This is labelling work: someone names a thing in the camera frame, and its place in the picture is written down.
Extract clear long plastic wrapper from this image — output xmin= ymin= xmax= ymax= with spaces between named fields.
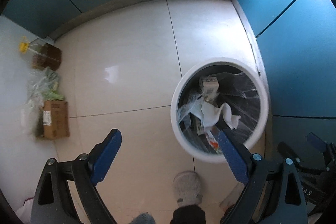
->
xmin=205 ymin=129 xmax=222 ymax=154

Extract white paper towel sheet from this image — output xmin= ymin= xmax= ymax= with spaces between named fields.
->
xmin=190 ymin=98 xmax=241 ymax=129

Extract white round trash bin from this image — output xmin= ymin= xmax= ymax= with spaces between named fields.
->
xmin=170 ymin=57 xmax=269 ymax=164

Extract brown cardboard box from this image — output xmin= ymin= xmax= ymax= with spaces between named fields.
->
xmin=42 ymin=100 xmax=70 ymax=140

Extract grey left slipper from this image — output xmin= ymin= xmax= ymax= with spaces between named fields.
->
xmin=173 ymin=171 xmax=203 ymax=207

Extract dark trouser legs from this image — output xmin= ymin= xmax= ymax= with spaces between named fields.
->
xmin=130 ymin=205 xmax=206 ymax=224

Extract plastic bag of vegetables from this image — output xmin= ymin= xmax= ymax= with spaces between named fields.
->
xmin=21 ymin=67 xmax=64 ymax=138

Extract cooking oil bottle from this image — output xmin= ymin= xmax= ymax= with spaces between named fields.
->
xmin=19 ymin=36 xmax=62 ymax=71

